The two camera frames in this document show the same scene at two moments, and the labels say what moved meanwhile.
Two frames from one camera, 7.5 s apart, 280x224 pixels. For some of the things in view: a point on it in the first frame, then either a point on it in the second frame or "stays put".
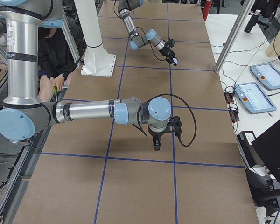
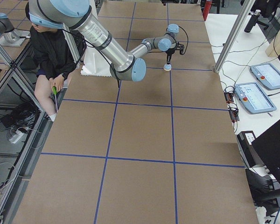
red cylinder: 206,10 stays put
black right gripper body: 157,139 to 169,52
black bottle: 252,21 stays put
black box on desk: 251,156 stays put
